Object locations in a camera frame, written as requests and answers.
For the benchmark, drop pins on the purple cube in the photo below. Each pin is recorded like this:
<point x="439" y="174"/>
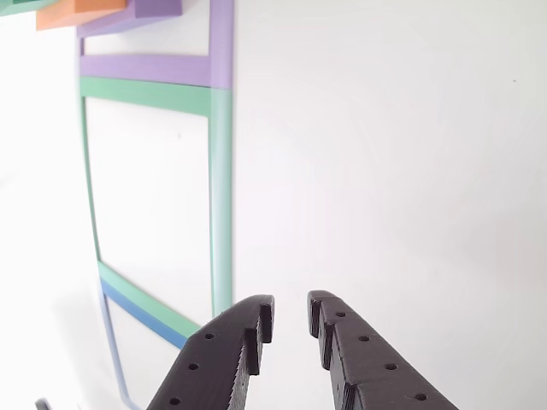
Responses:
<point x="158" y="8"/>

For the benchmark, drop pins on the orange cube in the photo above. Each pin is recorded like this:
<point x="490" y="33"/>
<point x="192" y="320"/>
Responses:
<point x="85" y="10"/>

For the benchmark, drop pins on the green cube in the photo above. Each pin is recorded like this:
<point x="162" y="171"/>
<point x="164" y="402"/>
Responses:
<point x="21" y="5"/>

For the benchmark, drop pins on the blue square frame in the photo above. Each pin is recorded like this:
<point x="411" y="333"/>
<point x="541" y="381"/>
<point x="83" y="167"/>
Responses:
<point x="141" y="316"/>

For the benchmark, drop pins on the green square frame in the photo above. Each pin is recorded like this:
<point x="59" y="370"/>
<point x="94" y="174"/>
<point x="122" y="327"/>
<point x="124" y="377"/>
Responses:
<point x="220" y="192"/>

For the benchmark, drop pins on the purple square frame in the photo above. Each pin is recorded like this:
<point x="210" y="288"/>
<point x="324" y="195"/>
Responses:
<point x="145" y="66"/>

